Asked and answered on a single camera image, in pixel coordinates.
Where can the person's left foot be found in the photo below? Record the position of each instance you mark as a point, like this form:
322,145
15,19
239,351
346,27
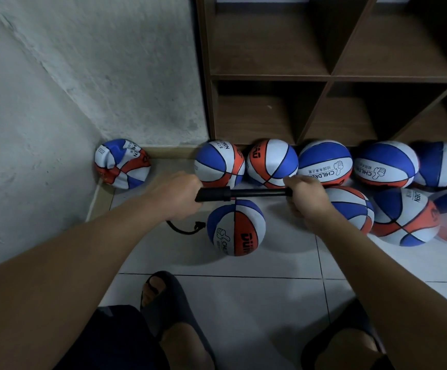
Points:
185,349

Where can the black hand pump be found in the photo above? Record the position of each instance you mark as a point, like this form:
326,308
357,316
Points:
216,194

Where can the black sandal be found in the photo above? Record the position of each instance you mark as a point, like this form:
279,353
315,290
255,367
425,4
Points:
347,323
173,304

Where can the person's left hand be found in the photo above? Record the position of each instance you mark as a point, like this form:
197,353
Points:
173,196

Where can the brown wooden cubby shelf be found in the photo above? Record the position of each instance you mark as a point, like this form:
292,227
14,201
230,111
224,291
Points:
274,46

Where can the beige baseboard strip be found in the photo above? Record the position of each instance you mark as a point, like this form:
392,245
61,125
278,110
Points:
100,202
169,151

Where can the person's right hand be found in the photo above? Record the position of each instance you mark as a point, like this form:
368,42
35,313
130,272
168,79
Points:
312,200

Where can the person's right forearm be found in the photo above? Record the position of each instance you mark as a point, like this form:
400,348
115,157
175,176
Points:
401,296

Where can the person's left forearm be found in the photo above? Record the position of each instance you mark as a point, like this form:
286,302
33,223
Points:
50,293

